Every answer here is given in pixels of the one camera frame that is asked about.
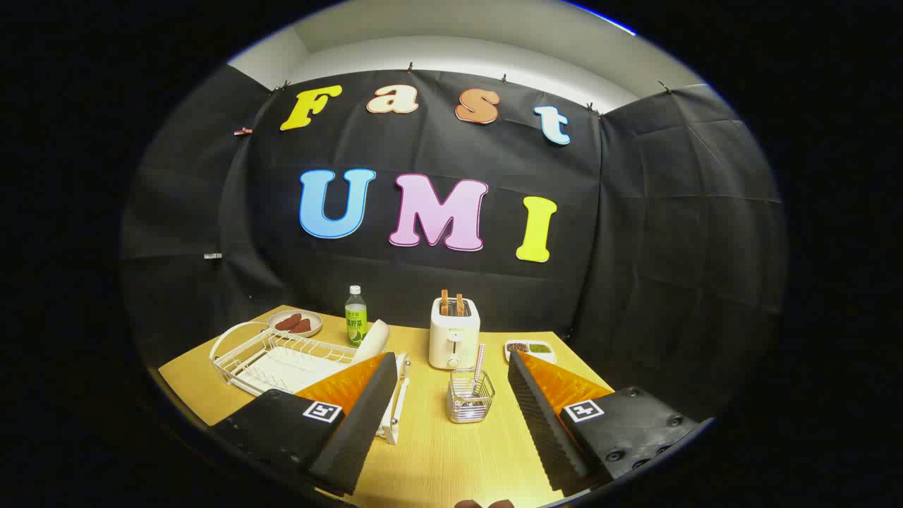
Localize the black backdrop cloth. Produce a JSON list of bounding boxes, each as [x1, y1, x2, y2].
[[120, 63, 787, 424]]

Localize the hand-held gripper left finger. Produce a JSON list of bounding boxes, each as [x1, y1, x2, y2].
[[210, 351, 399, 497]]

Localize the metal wire basket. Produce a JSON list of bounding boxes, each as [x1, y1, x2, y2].
[[447, 368, 496, 424]]

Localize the white toaster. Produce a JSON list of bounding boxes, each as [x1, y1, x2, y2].
[[428, 297, 482, 370]]

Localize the pale grey plate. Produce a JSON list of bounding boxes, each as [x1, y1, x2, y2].
[[353, 320, 391, 365]]

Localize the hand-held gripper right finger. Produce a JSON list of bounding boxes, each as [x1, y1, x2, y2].
[[507, 350, 701, 497]]

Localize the small grey saucer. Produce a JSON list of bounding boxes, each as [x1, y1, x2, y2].
[[267, 310, 323, 337]]

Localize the white wire dish rack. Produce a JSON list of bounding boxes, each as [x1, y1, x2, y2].
[[209, 321, 411, 445]]

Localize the white divided dish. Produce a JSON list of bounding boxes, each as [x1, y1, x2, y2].
[[504, 340, 557, 365]]

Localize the red checkered handle spoon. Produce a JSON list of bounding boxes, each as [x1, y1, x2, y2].
[[468, 344, 487, 404]]

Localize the green label drink bottle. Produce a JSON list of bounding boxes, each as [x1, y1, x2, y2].
[[345, 285, 368, 347]]

